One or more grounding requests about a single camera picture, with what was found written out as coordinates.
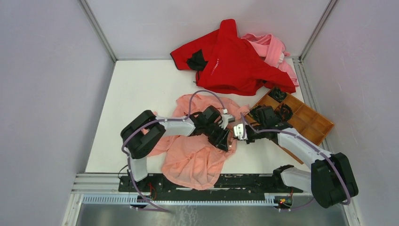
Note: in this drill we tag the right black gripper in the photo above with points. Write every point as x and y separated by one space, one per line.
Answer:
249 140

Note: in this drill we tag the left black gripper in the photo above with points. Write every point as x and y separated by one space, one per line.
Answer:
221 141

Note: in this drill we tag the salmon orange jacket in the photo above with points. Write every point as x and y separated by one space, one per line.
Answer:
192 161

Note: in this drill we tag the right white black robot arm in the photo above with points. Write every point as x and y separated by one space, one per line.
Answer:
330 179

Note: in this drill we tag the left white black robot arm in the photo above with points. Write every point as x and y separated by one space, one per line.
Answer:
142 134

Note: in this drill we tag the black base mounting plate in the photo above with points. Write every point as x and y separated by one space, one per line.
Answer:
229 187

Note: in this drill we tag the red garment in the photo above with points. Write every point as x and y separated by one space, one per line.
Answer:
225 63

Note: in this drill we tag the pink garment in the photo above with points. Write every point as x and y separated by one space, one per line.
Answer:
273 51

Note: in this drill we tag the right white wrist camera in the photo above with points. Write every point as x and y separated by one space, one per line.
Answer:
239 132

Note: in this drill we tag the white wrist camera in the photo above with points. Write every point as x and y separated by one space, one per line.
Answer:
226 119
239 132

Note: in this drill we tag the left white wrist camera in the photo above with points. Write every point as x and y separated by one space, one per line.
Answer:
226 119

